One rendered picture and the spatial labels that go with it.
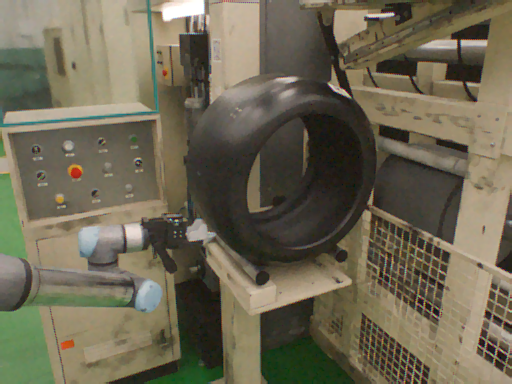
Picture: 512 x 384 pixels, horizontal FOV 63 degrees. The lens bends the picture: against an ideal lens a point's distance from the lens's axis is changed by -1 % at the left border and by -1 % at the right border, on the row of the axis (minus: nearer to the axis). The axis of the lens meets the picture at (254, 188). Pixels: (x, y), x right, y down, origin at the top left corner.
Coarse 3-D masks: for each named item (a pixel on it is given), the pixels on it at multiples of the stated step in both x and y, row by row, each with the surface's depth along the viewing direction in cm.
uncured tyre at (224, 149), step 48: (240, 96) 112; (288, 96) 107; (336, 96) 113; (192, 144) 120; (240, 144) 104; (336, 144) 146; (192, 192) 122; (240, 192) 108; (336, 192) 145; (240, 240) 113; (288, 240) 141; (336, 240) 128
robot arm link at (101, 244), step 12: (84, 228) 105; (96, 228) 105; (108, 228) 106; (120, 228) 107; (84, 240) 102; (96, 240) 103; (108, 240) 104; (120, 240) 106; (84, 252) 102; (96, 252) 104; (108, 252) 105; (120, 252) 107
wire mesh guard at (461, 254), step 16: (368, 208) 145; (400, 224) 133; (368, 240) 149; (400, 240) 135; (432, 240) 122; (384, 256) 143; (432, 256) 124; (464, 256) 113; (384, 272) 144; (496, 272) 105; (352, 288) 162; (464, 288) 115; (336, 304) 174; (416, 304) 133; (432, 304) 127; (480, 304) 112; (384, 320) 149; (416, 320) 134; (448, 320) 122; (480, 320) 112; (352, 336) 168; (368, 336) 158; (384, 336) 150; (464, 336) 118; (496, 336) 109; (352, 352) 169; (368, 352) 159; (416, 352) 136; (496, 352) 109; (448, 368) 125; (480, 368) 115; (496, 368) 111
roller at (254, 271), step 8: (232, 256) 134; (240, 256) 130; (240, 264) 129; (248, 264) 125; (256, 264) 124; (248, 272) 124; (256, 272) 121; (264, 272) 120; (256, 280) 120; (264, 280) 121
